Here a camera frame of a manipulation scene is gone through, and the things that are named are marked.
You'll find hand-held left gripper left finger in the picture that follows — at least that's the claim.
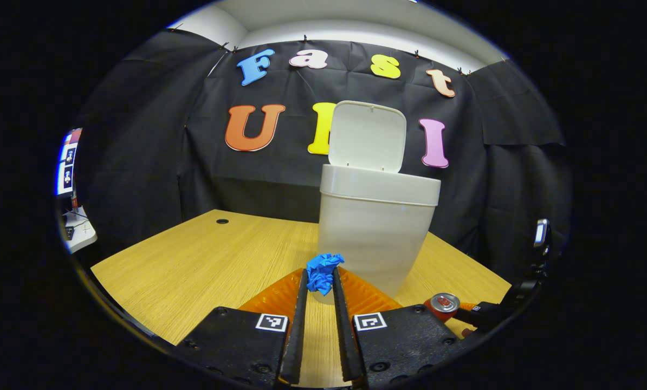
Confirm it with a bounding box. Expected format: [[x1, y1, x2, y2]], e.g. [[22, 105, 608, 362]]
[[178, 268, 309, 388]]

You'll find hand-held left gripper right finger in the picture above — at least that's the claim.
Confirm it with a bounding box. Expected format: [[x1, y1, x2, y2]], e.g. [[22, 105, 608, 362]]
[[332, 267, 478, 388]]

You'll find red pop can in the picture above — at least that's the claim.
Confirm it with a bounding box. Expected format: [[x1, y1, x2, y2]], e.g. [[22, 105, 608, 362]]
[[424, 292, 461, 321]]

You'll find blue paper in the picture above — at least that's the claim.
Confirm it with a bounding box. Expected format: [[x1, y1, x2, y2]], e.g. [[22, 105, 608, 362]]
[[306, 252, 345, 297]]

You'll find white desktop garbage bin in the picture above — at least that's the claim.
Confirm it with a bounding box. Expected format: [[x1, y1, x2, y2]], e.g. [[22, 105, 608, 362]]
[[317, 100, 442, 298]]

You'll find wooden desktop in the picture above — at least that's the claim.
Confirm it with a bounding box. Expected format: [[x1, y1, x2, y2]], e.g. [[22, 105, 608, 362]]
[[90, 209, 513, 388]]

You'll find black backdrop cloth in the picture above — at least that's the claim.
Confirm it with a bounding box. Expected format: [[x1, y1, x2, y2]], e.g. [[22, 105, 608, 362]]
[[77, 27, 571, 271]]

